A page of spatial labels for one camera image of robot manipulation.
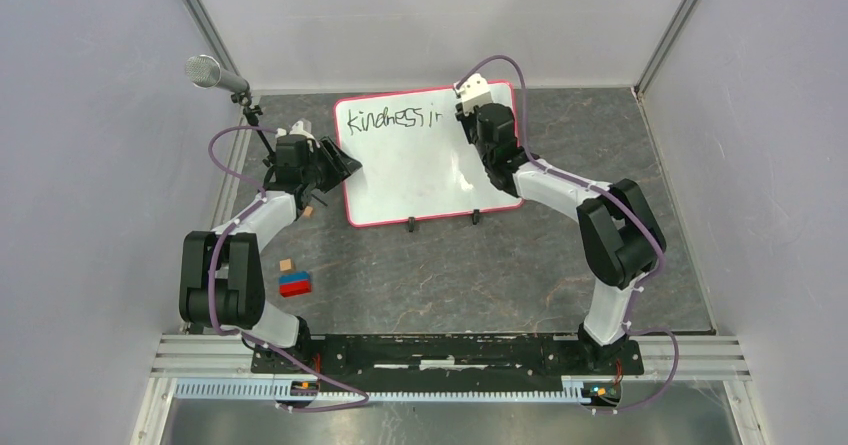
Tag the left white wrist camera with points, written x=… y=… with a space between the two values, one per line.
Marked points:
x=300 y=131

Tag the pink framed whiteboard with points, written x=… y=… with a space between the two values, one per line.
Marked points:
x=415 y=160

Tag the grey microphone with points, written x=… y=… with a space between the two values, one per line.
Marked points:
x=206 y=72

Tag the aluminium rail frame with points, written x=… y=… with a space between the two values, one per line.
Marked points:
x=695 y=389

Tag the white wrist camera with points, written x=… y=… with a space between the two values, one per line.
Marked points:
x=472 y=93
x=300 y=131

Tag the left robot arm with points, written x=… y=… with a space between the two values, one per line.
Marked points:
x=222 y=284

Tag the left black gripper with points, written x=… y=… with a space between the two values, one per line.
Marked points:
x=340 y=167

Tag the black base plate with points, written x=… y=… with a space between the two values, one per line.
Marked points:
x=452 y=363

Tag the blue block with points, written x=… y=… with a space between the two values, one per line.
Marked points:
x=294 y=277

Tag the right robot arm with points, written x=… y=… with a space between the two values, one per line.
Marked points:
x=621 y=238

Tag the red block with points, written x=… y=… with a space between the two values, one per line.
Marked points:
x=295 y=288

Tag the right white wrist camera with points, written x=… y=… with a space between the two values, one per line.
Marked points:
x=472 y=93

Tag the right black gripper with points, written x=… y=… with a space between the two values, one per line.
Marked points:
x=465 y=120

